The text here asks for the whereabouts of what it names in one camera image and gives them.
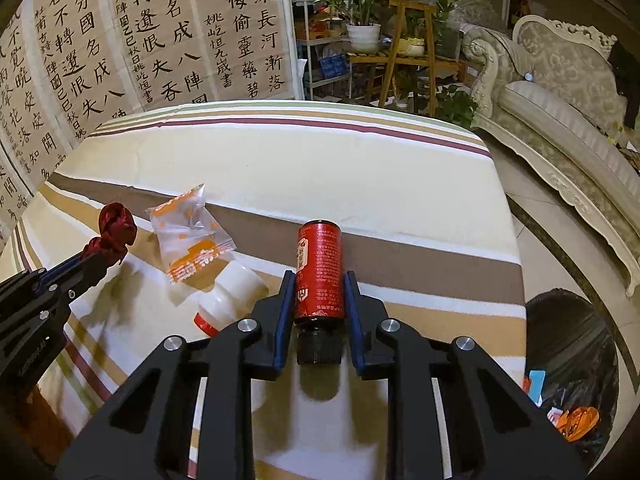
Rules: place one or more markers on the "blue white packet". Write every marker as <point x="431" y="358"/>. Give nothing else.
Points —
<point x="535" y="387"/>

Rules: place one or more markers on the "white bottle with red cap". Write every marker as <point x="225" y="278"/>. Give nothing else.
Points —
<point x="235" y="290"/>

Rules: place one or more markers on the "low green floor plant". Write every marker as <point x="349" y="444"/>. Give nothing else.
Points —
<point x="457" y="107"/>

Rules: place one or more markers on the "orange plastic wrapper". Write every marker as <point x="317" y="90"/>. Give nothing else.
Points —
<point x="577" y="422"/>

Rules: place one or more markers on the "potted plant in white pot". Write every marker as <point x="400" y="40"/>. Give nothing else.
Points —
<point x="363" y="35"/>

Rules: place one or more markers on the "small yellow pot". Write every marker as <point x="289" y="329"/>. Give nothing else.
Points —
<point x="412" y="47"/>

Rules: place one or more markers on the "wooden plant stand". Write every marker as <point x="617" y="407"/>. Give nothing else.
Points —
<point x="400" y="60"/>

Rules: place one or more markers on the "dark red wrapper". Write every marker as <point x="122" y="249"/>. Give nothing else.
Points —
<point x="115" y="225"/>

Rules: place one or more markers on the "blue plastic crate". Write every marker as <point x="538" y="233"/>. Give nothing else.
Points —
<point x="334" y="65"/>

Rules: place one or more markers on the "red bottle with black cap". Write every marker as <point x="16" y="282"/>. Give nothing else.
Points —
<point x="317" y="275"/>

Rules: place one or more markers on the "striped tablecloth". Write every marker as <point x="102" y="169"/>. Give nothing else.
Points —
<point x="325" y="170"/>

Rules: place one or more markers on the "ornate cream sofa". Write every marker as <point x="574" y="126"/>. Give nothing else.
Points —
<point x="550" y="125"/>

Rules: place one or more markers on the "black clothing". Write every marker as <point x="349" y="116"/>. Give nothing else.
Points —
<point x="625" y="67"/>

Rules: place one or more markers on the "black trash bag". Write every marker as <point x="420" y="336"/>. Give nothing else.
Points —
<point x="575" y="340"/>

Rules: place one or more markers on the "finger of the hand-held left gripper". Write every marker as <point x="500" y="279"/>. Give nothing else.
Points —
<point x="55" y="270"/>
<point x="80" y="282"/>

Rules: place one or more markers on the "metal shelf rack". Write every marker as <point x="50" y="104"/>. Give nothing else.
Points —
<point x="315" y="35"/>

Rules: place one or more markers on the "orange white translucent wrapper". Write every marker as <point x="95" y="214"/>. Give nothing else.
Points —
<point x="190" y="250"/>

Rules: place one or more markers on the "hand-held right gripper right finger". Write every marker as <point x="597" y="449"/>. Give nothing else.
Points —
<point x="351" y="330"/>

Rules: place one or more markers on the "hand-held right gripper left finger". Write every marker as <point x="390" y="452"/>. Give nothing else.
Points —
<point x="285" y="330"/>

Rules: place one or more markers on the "tall green plant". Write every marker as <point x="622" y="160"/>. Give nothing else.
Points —
<point x="450" y="10"/>

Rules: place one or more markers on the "calligraphy paper sheet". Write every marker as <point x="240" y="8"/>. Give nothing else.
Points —
<point x="80" y="70"/>
<point x="25" y="135"/>
<point x="155" y="35"/>
<point x="245" y="30"/>

